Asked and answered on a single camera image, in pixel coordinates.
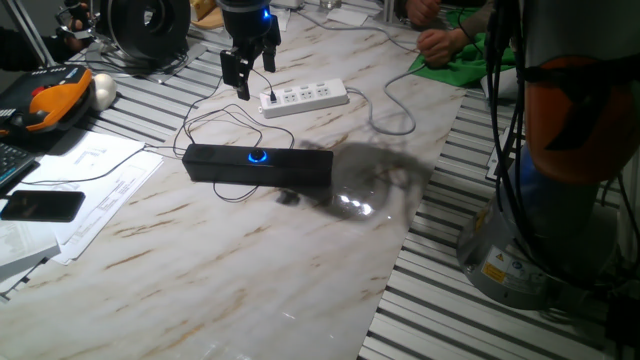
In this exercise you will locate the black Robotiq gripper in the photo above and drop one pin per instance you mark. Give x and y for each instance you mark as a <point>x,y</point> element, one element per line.
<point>247,25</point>

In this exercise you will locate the black speaker bar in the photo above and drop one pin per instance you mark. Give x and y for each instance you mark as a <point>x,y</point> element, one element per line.
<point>290,167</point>

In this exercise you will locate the person right hand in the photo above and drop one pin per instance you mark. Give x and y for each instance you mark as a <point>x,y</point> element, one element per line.
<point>422,11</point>

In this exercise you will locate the person left hand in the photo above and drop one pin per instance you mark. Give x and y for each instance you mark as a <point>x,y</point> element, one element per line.
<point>442,47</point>

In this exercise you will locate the white power strip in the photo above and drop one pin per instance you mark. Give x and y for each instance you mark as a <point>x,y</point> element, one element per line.
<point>305,97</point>

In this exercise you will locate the wooden board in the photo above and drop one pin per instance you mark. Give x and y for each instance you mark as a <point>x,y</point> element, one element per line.
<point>207,20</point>

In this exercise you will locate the small white paper sheet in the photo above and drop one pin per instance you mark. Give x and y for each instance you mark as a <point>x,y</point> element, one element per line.
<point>347,16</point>

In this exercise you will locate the black filament spool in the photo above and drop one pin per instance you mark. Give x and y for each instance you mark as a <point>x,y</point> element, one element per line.
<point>145,27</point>

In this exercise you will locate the white computer mouse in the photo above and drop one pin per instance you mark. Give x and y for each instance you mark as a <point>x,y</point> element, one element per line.
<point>103,90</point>

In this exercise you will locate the white printed paper sheets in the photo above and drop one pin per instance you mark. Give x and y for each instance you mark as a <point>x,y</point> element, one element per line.
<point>100,170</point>

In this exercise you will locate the orange black teach pendant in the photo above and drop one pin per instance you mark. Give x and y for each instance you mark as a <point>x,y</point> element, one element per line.
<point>55,97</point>

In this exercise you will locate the green cloth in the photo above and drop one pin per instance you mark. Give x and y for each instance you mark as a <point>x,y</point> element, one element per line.
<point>460,67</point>

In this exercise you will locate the marble pattern table sheet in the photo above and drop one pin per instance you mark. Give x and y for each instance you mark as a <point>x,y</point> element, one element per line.
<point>225,275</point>

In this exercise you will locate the white folded sheet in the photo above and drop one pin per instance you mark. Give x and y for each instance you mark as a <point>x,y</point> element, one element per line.
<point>500,85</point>

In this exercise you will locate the black smartphone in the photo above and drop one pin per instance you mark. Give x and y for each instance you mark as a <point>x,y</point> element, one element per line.
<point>42,205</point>

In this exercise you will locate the black keyboard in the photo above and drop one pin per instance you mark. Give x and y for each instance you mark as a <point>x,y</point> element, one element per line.
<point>12,162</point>

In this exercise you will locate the grey booklet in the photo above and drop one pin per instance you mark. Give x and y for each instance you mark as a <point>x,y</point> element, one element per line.
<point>22,250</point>

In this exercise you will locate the upright aluminium profile post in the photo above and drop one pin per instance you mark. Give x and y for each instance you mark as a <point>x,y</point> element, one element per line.
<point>27,30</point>

